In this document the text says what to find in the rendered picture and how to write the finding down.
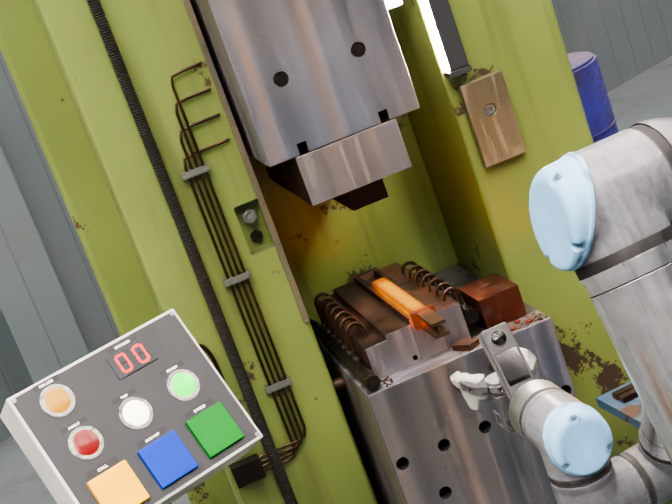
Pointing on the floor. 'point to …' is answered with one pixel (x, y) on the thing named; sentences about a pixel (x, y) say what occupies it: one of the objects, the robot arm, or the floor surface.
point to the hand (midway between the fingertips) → (483, 360)
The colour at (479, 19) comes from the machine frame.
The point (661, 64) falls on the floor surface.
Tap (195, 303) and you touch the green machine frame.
